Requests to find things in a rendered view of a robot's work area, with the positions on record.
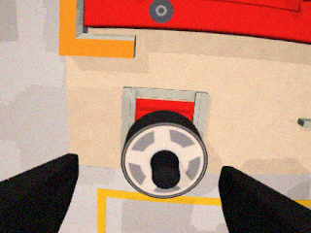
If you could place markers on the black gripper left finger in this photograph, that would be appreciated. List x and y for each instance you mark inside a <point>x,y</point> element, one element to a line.
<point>37,200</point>

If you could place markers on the yellow rectangular outline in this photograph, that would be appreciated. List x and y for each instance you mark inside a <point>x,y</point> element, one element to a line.
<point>102,193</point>

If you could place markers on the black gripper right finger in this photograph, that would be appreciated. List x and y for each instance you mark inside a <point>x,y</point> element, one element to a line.
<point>251,207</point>

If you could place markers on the black wheel with white rim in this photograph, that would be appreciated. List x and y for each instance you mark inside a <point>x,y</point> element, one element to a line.
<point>163,130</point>

